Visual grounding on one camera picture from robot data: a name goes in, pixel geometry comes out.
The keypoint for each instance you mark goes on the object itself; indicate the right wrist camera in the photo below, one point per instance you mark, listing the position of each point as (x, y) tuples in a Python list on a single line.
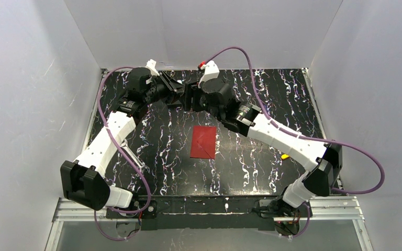
[(210, 71)]

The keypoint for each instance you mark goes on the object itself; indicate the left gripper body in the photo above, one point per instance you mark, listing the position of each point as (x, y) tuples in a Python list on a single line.
[(168, 88)]

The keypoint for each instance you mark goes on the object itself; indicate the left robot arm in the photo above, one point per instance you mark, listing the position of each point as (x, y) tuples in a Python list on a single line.
[(83, 180)]

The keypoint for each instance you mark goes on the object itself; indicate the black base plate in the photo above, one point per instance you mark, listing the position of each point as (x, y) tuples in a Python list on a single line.
[(267, 213)]

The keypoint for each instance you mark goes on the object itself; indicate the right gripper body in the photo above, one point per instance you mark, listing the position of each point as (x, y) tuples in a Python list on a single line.
[(196, 97)]

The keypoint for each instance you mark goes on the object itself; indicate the red envelope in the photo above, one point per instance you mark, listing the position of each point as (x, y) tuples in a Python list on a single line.
[(203, 143)]

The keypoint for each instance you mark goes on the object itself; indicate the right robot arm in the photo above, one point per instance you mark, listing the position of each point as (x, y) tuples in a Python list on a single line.
[(321, 161)]

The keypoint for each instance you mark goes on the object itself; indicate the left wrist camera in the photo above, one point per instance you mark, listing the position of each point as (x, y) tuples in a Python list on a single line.
[(150, 65)]

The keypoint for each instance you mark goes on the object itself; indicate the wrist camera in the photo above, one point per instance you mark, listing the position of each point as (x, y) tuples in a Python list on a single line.
[(150, 65), (210, 71)]

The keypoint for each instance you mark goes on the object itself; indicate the black rectangular block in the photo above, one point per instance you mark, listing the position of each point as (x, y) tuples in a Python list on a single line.
[(175, 105)]

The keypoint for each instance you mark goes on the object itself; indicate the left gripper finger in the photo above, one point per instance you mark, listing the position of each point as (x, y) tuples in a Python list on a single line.
[(175, 96), (171, 84)]

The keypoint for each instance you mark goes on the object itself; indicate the aluminium rail frame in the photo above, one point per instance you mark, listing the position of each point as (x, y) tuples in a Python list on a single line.
[(323, 208)]

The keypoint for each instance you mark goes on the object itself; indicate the silver wrench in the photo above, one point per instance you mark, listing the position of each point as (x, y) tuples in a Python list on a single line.
[(139, 163)]

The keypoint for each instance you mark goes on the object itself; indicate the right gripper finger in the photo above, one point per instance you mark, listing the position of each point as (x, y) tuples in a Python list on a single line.
[(195, 98), (187, 97)]

